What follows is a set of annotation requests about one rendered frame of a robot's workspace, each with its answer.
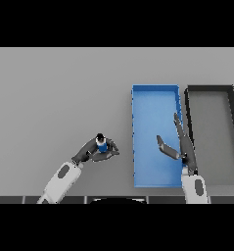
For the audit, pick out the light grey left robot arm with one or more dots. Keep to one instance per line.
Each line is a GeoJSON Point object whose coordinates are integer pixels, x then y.
{"type": "Point", "coordinates": [59, 183]}

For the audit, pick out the dark grey bin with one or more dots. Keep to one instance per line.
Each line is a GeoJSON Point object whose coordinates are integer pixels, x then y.
{"type": "Point", "coordinates": [216, 137]}

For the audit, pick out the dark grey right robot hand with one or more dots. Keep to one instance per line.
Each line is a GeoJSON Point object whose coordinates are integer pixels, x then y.
{"type": "Point", "coordinates": [186, 147]}

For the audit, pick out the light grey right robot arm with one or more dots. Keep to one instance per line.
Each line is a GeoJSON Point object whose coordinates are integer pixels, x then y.
{"type": "Point", "coordinates": [195, 189]}

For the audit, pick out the blue bin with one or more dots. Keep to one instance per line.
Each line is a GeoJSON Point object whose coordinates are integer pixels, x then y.
{"type": "Point", "coordinates": [154, 137]}

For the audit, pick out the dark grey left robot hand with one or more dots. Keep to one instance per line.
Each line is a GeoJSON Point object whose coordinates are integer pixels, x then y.
{"type": "Point", "coordinates": [85, 152]}

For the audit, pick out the blue pipe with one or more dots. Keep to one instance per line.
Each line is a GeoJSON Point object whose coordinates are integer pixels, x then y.
{"type": "Point", "coordinates": [102, 143]}

